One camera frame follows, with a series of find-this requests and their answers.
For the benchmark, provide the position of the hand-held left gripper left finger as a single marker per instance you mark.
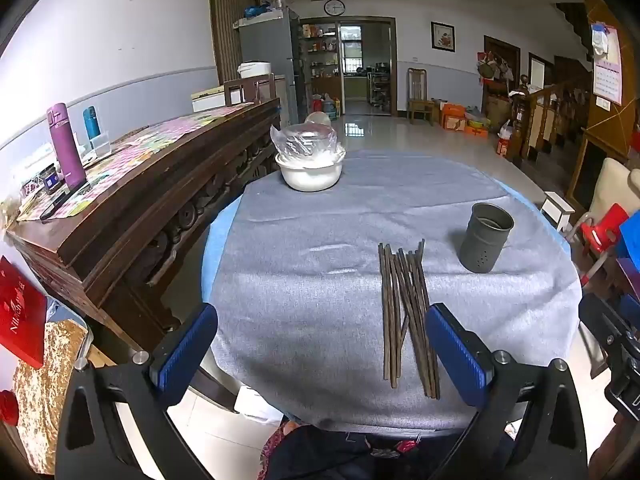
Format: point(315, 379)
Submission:
point(187, 355)

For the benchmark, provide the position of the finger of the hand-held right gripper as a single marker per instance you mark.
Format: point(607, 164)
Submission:
point(602, 317)

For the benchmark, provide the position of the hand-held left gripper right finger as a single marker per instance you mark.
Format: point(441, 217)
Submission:
point(455, 355)

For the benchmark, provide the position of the bundle of dark chopsticks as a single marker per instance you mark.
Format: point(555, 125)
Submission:
point(412, 280)

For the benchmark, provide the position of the grey perforated chopstick holder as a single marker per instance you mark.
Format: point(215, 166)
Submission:
point(485, 245)

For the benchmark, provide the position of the person's right hand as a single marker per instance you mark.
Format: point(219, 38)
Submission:
point(612, 452)

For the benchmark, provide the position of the red plastic chair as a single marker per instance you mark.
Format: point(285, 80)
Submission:
point(602, 230)

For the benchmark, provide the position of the small white stool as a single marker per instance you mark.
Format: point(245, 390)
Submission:
point(559, 207)

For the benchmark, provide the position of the blue table cover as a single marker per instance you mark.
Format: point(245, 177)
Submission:
point(220, 240)

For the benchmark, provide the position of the cream armchair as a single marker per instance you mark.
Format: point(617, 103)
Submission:
point(607, 185)

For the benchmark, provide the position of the grey tablecloth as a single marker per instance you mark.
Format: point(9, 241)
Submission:
point(310, 285)

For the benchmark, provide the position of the gold glitter sheet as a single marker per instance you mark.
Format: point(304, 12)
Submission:
point(47, 385)

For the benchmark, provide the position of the person's dark clothing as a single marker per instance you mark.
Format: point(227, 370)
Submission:
point(340, 455)

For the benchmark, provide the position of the red box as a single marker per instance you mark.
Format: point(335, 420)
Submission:
point(20, 310)

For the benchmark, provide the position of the red round object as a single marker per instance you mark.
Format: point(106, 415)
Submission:
point(7, 407)

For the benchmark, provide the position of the wooden pillar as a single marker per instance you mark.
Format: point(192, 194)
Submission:
point(607, 130)

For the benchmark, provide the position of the black phone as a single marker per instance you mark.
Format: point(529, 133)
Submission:
point(62, 202)

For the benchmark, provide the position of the wooden stair railing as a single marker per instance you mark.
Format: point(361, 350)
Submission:
point(545, 120)

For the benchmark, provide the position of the white bowl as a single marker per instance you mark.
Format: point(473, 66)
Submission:
point(310, 175)

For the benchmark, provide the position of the colourful patterned mat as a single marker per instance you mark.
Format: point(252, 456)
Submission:
point(150, 137)

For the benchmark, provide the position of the small glass jar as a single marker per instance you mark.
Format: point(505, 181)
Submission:
point(49, 180)

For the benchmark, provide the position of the orange cardboard box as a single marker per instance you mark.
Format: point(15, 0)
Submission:
point(476, 131)
point(454, 116)

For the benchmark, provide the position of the clear plastic container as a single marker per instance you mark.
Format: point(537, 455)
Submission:
point(97, 144)

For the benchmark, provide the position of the purple thermos bottle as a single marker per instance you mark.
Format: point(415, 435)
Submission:
point(67, 150)

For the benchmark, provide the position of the clear plastic bag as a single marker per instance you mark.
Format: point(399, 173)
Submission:
point(302, 142)

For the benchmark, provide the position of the teal thermos bottle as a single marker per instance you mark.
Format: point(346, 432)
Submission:
point(91, 122)

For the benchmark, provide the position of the tall-backed wooden chair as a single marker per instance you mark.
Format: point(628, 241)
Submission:
point(419, 95)

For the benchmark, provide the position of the dark wooden chair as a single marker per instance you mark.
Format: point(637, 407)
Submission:
point(249, 91)

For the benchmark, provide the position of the white chest freezer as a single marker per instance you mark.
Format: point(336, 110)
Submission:
point(280, 95)

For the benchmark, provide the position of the white rice cooker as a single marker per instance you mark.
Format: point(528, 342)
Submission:
point(254, 70)

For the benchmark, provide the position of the grey refrigerator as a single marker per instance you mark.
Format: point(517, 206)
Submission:
point(267, 60)

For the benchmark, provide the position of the framed picture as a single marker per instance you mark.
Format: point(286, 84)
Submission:
point(443, 37)

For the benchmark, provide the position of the brown door curtain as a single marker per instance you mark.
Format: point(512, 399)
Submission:
point(227, 25)

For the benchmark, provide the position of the kitchen shelf rack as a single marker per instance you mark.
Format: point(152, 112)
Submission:
point(320, 50)

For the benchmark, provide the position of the wall calendar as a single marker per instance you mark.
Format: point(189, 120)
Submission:
point(607, 70)

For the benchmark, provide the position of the round wall clock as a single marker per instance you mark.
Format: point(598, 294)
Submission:
point(334, 7)

